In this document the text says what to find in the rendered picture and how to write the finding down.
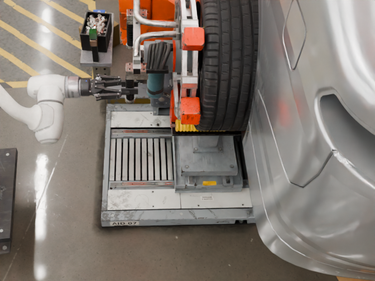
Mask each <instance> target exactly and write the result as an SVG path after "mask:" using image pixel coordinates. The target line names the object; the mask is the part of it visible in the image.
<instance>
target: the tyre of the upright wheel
mask: <svg viewBox="0 0 375 281"><path fill-rule="evenodd" d="M200 1H201V9H202V15H203V27H204V31H205V45H204V57H203V82H202V90H201V99H200V111H201V116H200V123H199V124H194V127H195V128H196V129H197V130H198V131H245V130H246V129H247V125H248V121H249V116H250V112H251V106H252V100H253V93H254V85H255V79H256V68H257V54H258V0H200Z"/></svg>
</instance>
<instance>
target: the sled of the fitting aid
mask: <svg viewBox="0 0 375 281"><path fill-rule="evenodd" d="M233 141H234V148H235V156H236V160H237V167H238V173H237V175H236V176H181V169H180V152H179V136H172V154H173V165H174V185H175V193H207V192H241V190H242V187H243V180H242V173H241V166H240V162H239V155H238V148H237V141H236V136H235V135H233Z"/></svg>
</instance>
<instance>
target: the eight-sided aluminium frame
mask: <svg viewBox="0 0 375 281"><path fill-rule="evenodd" d="M189 6H190V8H191V19H187V18H186V8H189ZM179 7H180V15H181V36H182V33H183V30H184V27H199V20H198V17H197V12H196V3H195V0H175V14H174V22H175V20H176V19H177V17H178V9H179ZM178 84H180V86H181V88H180V100H179V97H178V88H177V85H178ZM172 85H173V89H174V114H175V116H176V117H177V119H178V120H180V110H179V109H180V101H181V97H187V92H186V89H191V90H190V97H196V90H197V88H198V51H192V72H187V51H184V50H182V42H181V72H173V73H172Z"/></svg>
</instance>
